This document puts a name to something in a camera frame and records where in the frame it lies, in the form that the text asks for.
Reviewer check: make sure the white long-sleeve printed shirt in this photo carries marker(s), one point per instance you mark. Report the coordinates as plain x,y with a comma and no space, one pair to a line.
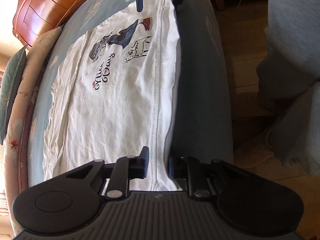
115,93

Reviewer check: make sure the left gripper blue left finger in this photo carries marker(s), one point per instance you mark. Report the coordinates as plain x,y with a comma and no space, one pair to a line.
123,170

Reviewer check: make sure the orange wooden bed frame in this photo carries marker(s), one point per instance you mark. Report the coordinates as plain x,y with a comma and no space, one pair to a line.
36,17

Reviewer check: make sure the grey trouser legs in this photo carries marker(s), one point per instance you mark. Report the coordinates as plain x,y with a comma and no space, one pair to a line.
289,81

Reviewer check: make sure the pink floral pillow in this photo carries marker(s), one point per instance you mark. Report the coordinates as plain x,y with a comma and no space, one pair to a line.
13,142

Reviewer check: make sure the blue floral bed sheet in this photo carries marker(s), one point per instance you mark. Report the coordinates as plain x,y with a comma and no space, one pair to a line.
202,121

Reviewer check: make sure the grey-green cushion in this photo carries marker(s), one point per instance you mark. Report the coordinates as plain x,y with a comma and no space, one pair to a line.
9,86

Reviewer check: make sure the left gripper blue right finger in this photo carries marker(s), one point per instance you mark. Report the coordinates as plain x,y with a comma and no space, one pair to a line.
191,175

